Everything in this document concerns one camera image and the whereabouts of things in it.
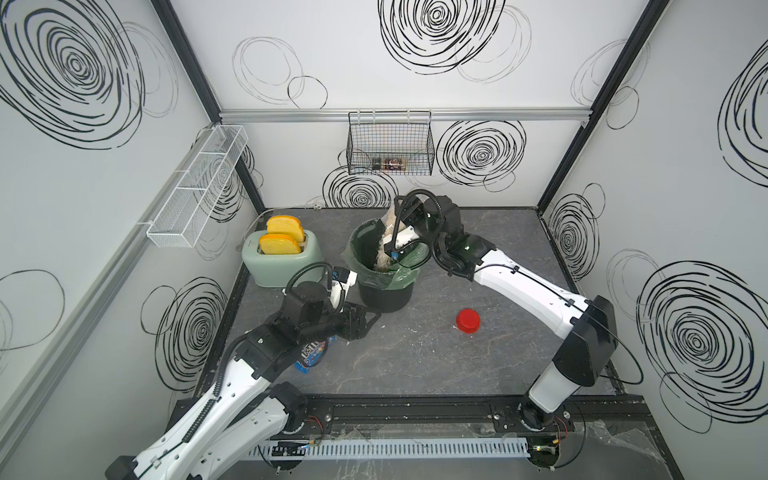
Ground mint green toaster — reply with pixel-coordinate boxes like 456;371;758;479
241;230;324;288

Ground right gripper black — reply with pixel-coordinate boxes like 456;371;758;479
396;195;445;261

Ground grey slotted cable duct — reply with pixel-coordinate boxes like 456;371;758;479
242;438;530;462

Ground white wire wall shelf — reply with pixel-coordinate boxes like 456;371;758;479
146;124;248;248

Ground blue m&m's candy bag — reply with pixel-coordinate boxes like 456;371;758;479
294;337;336;374

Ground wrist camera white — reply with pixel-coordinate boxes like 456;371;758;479
330;267;357;311
382;226;423;260

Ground red jar lid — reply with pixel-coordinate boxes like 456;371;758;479
455;309;481;334

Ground small jar in basket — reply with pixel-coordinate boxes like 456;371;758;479
371;157;407;172

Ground black wire wall basket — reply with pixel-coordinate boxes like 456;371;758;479
345;120;436;176

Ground black trash bin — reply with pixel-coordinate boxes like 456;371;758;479
342;219;422;313

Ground poured oatmeal flakes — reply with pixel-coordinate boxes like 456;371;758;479
373;243;392;272

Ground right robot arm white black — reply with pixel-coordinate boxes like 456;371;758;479
393;189;618;431

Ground front toast slice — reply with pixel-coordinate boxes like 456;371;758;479
258;233;302;255

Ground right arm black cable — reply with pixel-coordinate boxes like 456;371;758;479
392;188;469;280

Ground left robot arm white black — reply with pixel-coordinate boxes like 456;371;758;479
105;282;381;479

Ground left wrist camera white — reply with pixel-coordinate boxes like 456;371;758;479
330;267;357;311

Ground toast slice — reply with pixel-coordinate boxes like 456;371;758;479
258;233;302;255
266;215;306;243

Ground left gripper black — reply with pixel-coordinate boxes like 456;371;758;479
299;299;382;348

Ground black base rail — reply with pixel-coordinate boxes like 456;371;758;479
285;394;652;436

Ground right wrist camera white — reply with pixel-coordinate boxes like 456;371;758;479
382;226;423;260

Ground aluminium wall rail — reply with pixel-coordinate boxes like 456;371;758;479
219;107;592;124

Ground rear toast slice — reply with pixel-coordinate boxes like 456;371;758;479
266;215;306;243

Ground oatmeal jar clear plastic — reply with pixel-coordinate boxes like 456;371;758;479
378;204;396;246

